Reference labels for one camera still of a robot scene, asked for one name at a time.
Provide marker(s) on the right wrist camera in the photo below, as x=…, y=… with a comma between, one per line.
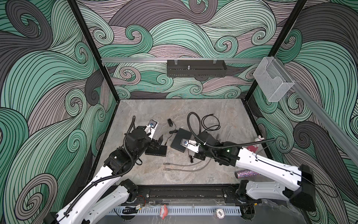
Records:
x=190, y=145

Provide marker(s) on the clear acrylic wall box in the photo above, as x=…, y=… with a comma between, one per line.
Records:
x=273, y=78

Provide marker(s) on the glittery purple microphone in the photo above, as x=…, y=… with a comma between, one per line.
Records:
x=245, y=173

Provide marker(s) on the small black ribbed switch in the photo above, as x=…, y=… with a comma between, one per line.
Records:
x=161, y=151

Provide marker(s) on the black perforated wall tray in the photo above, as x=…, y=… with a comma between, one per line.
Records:
x=199, y=69

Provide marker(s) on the pink toy on duct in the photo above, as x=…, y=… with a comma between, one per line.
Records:
x=163, y=211

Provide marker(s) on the white slotted cable duct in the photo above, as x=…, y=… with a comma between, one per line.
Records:
x=189, y=210

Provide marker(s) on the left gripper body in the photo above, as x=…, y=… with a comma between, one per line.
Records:
x=152, y=145

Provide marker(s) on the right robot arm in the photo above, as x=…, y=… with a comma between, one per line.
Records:
x=288, y=183

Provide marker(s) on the large black network switch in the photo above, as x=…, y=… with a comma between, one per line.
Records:
x=181, y=136

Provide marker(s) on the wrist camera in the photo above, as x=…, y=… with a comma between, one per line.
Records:
x=190, y=145
x=151, y=128

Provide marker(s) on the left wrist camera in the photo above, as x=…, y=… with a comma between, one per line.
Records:
x=151, y=128

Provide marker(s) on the round white pink object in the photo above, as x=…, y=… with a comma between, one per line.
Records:
x=219, y=214

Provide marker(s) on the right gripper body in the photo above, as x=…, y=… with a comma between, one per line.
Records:
x=200, y=155

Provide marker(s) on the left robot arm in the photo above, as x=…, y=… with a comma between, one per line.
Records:
x=92, y=204

